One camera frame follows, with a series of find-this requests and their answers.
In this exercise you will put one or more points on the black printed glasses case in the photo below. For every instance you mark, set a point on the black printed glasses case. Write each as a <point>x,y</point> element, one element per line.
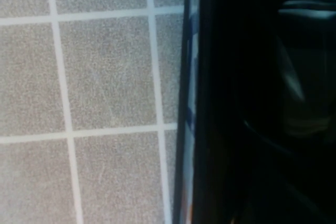
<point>223,103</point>

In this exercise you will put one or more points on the grey checked tablecloth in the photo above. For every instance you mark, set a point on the grey checked tablecloth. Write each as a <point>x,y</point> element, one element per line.
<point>105,77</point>

